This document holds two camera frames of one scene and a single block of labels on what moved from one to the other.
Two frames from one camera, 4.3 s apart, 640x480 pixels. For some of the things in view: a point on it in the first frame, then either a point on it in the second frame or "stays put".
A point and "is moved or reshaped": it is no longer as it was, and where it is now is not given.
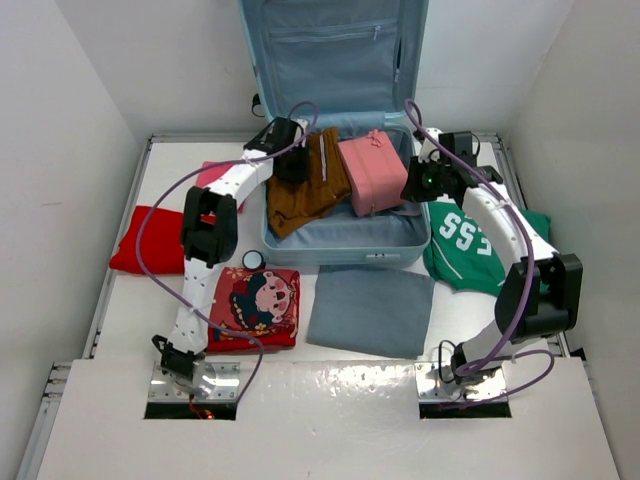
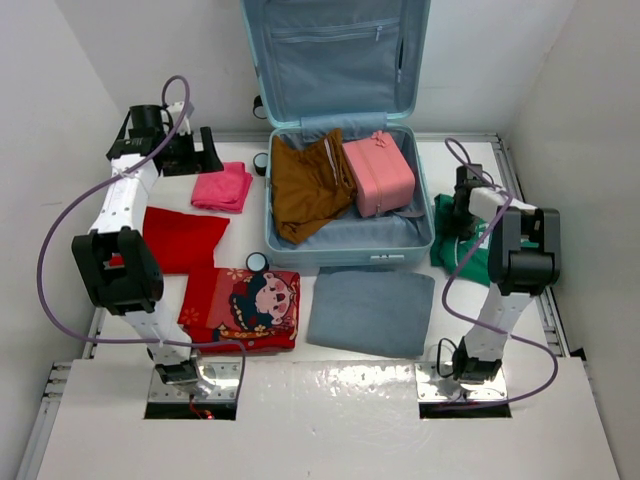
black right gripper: x=413 y=190 to x=460 y=230
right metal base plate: x=436 y=383 stays put
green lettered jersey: x=459 y=254 is moved or reshaped
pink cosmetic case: x=376 y=172 stays put
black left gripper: x=300 y=173 to x=196 y=161
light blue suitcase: x=353 y=66 stays put
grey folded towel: x=375 y=309 stays put
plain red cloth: x=161 y=247 stays put
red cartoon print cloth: x=261 y=303 stays put
